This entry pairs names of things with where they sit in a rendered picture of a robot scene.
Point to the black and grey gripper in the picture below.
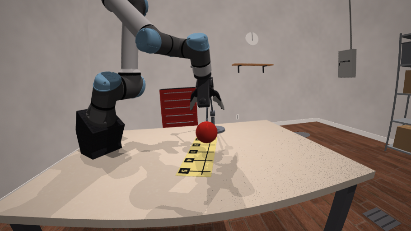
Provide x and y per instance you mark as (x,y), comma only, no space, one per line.
(214,93)

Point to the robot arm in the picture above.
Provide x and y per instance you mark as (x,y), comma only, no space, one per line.
(138,33)

